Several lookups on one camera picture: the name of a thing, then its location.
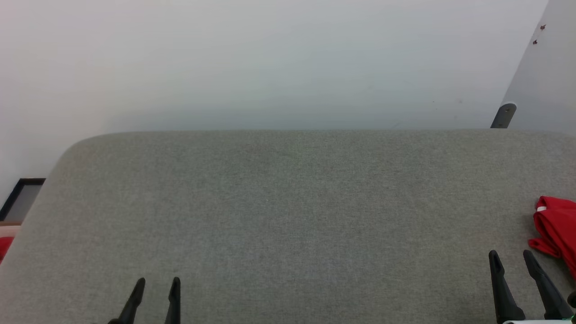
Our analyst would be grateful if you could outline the red object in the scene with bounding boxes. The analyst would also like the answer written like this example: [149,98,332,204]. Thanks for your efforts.
[0,236,15,264]

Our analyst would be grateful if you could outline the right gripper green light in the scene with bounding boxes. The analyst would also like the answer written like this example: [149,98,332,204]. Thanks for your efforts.
[488,249,576,324]

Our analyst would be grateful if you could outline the red basketball jersey white sleeves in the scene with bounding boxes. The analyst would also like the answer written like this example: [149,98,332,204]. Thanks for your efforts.
[528,196,576,280]

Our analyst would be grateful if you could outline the white partition panel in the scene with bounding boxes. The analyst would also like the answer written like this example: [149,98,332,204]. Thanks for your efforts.
[500,0,576,136]

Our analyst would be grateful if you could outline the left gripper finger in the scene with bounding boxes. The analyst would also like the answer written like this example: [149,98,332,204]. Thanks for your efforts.
[107,277,146,324]
[164,276,182,324]

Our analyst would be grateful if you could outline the grey metal bracket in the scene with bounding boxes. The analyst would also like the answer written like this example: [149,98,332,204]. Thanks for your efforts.
[490,103,518,130]

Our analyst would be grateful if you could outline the black framed board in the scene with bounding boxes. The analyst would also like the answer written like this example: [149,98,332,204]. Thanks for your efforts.
[0,178,46,223]

